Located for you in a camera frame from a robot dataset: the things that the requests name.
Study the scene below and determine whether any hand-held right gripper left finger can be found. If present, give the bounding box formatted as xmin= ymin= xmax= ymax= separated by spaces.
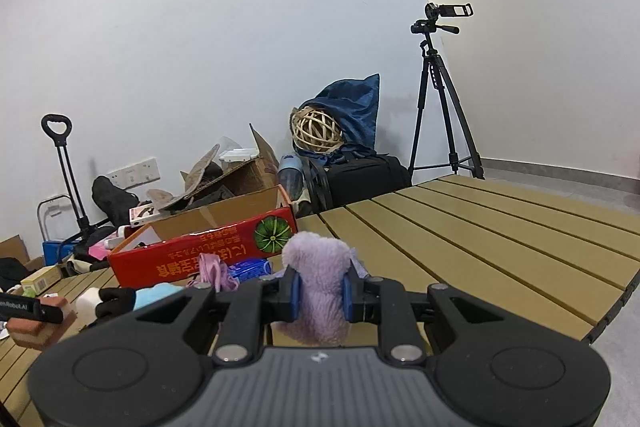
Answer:
xmin=125 ymin=268 xmax=302 ymax=367

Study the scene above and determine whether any red box with pumpkin print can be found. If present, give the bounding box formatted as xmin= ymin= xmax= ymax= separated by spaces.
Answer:
xmin=107 ymin=184 xmax=299 ymax=289

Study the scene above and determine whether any white plastic container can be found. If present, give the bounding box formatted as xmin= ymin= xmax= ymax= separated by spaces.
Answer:
xmin=220 ymin=148 xmax=259 ymax=168

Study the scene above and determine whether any white wall outlet plate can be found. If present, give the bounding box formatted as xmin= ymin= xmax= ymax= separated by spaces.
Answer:
xmin=107 ymin=158 xmax=161 ymax=188

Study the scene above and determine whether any blue water bottle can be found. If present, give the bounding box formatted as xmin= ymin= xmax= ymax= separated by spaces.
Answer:
xmin=276 ymin=154 xmax=306 ymax=204

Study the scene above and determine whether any black luggage bag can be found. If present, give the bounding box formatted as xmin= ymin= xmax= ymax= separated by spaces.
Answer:
xmin=305 ymin=152 xmax=414 ymax=214

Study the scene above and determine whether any cyan plush toy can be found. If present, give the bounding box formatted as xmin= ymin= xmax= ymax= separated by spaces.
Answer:
xmin=134 ymin=281 xmax=187 ymax=311

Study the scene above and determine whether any black stuffed cloth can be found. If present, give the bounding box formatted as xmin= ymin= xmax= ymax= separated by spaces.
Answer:
xmin=91 ymin=175 xmax=141 ymax=228

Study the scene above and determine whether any purple fuzzy plush toy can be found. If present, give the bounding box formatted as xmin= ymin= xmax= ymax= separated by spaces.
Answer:
xmin=277 ymin=231 xmax=359 ymax=348

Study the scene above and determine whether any white sponge block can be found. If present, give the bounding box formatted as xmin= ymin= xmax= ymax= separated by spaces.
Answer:
xmin=75 ymin=288 xmax=109 ymax=328

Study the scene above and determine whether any black knit glove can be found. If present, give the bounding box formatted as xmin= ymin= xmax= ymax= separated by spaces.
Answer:
xmin=95 ymin=287 xmax=139 ymax=321

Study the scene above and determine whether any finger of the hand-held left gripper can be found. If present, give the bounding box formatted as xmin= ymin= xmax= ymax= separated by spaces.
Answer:
xmin=40 ymin=303 xmax=70 ymax=325

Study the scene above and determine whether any brick pattern soft toy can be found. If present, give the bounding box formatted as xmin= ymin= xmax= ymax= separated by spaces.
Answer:
xmin=10 ymin=296 xmax=77 ymax=349

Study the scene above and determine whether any small white red box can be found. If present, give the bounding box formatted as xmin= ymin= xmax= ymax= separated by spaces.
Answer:
xmin=129 ymin=203 xmax=159 ymax=228

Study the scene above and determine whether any tan folding table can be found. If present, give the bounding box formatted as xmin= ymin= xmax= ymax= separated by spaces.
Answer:
xmin=0 ymin=174 xmax=640 ymax=427

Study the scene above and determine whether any black camera tripod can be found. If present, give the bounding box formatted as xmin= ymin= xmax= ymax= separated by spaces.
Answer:
xmin=407 ymin=19 xmax=486 ymax=180

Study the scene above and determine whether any open brown cardboard box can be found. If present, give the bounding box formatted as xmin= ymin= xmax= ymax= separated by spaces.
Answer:
xmin=177 ymin=123 xmax=282 ymax=208

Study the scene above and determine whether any woven rattan ball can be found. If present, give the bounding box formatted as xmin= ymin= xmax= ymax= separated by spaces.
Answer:
xmin=291 ymin=106 xmax=344 ymax=154

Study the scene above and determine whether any small cream box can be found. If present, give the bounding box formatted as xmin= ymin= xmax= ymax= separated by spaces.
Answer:
xmin=20 ymin=264 xmax=64 ymax=293

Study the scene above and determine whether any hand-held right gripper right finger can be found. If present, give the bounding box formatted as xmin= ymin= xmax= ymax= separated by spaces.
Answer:
xmin=341 ymin=259 xmax=505 ymax=366

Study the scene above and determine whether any blue fabric bag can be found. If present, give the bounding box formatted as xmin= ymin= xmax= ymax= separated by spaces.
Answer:
xmin=292 ymin=73 xmax=381 ymax=158

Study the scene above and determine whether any blue snack packet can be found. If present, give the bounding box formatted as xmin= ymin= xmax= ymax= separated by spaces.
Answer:
xmin=227 ymin=258 xmax=274 ymax=283

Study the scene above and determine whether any blue box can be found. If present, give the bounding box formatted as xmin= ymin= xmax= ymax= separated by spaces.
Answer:
xmin=42 ymin=239 xmax=76 ymax=266

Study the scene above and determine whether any pink cloth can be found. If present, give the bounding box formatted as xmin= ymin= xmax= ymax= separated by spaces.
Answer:
xmin=187 ymin=253 xmax=239 ymax=293

